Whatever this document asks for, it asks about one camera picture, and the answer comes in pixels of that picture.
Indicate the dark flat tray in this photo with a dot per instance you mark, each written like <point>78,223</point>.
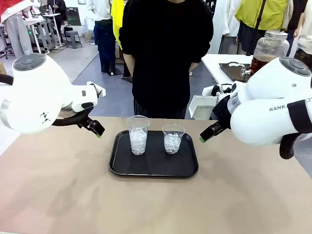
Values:
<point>234,72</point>

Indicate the person in black sweater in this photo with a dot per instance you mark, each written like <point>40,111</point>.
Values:
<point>165,61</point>

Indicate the tall clear ice cup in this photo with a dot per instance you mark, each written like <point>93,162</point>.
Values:
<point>137,141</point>

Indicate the grey metal stool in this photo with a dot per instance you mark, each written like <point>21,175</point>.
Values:
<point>72,39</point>

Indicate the background person in black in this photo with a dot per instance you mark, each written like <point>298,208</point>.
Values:
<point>58,12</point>

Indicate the mannequin white shirt navy trousers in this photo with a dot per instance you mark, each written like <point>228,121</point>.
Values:
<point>104,36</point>

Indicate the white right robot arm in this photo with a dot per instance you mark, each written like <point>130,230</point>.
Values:
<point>268,122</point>

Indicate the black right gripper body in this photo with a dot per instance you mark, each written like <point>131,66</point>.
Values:
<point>222,111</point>

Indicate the person's left forearm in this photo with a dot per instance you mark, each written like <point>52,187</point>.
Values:
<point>193,67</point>

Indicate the short clear ice cup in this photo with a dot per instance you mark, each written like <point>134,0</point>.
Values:
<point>172,143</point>

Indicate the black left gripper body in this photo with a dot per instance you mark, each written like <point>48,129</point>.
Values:
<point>84,123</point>

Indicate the white garment mannequin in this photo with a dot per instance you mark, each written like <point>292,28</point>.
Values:
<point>224,17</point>

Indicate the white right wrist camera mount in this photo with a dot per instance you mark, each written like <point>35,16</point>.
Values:
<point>209,90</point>

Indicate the white standing desk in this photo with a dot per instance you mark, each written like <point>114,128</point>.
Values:
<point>42,19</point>

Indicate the yellow-green jacket mannequin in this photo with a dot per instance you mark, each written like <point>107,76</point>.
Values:
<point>260,12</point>

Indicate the neon yellow garment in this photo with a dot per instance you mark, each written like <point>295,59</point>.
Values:
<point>116,22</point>

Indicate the white plastic bin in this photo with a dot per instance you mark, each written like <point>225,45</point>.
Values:
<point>202,107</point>

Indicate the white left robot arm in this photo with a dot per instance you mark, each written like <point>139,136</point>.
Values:
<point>36,97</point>

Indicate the black serving tray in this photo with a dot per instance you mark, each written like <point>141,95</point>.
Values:
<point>156,165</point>

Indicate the glass drink dispenser jar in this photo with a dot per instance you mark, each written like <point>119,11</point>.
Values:
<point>270,51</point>

